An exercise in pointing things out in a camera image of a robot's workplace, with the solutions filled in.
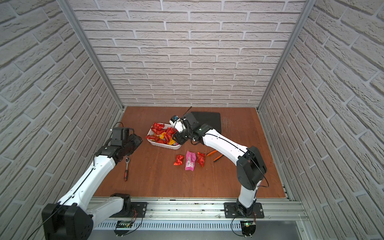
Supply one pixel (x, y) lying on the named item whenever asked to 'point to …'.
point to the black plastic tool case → (213, 119)
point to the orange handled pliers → (213, 152)
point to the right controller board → (248, 228)
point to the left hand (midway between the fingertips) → (142, 136)
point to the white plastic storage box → (153, 136)
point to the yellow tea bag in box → (172, 140)
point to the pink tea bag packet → (190, 158)
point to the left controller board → (122, 227)
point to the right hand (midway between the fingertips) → (178, 135)
